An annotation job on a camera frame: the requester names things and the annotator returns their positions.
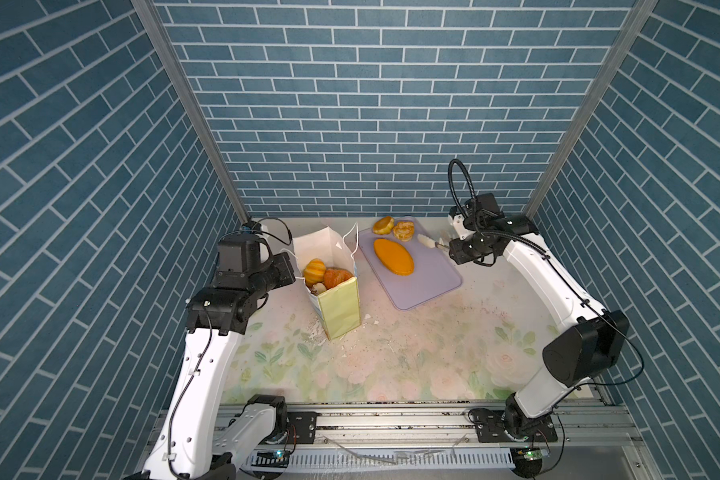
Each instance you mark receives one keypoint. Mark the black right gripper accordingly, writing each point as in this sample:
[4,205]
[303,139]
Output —
[456,252]

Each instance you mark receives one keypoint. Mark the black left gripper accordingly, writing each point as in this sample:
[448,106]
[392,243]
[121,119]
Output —
[282,263]

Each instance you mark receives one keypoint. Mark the orange egg tart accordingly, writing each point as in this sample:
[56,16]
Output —
[314,272]

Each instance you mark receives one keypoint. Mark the white chocolate drizzle donut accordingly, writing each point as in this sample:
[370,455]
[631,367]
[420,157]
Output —
[318,288]

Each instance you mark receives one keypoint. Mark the green floral paper bag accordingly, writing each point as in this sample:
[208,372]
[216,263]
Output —
[338,308]

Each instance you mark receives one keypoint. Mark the brown croissant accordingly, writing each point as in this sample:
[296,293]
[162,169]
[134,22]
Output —
[333,277]

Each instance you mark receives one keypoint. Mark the long oval orange bread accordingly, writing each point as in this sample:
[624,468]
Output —
[394,257]

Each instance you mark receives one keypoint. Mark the metal tongs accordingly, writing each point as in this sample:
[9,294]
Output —
[432,243]

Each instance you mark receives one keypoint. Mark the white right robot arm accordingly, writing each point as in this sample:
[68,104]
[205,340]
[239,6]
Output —
[590,337]

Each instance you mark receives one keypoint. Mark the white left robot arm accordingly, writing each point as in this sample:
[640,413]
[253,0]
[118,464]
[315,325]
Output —
[187,446]

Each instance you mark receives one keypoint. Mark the lilac plastic tray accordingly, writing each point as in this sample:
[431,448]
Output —
[433,272]

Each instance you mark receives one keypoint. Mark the pale puff pastry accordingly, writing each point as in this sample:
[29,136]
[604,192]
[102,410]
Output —
[404,230]

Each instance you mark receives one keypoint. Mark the yellow tart shell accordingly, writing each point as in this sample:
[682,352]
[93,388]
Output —
[384,226]

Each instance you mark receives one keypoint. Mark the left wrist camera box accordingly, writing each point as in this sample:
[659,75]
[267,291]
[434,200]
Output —
[241,256]

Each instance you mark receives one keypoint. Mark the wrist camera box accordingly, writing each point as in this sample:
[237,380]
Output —
[475,213]
[241,256]

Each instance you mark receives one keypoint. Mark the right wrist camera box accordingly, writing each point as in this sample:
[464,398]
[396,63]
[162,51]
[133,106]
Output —
[475,213]

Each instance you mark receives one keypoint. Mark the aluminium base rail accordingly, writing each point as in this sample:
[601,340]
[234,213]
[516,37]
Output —
[584,438]

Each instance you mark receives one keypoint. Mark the white vented cable duct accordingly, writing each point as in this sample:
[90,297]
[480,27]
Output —
[335,460]

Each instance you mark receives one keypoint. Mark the aluminium right corner post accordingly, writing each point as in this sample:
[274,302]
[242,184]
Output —
[633,25]

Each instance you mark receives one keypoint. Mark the aluminium corner post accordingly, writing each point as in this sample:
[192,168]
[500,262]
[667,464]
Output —
[633,25]
[149,17]

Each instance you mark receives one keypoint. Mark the aluminium left corner post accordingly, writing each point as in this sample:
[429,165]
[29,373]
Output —
[149,17]

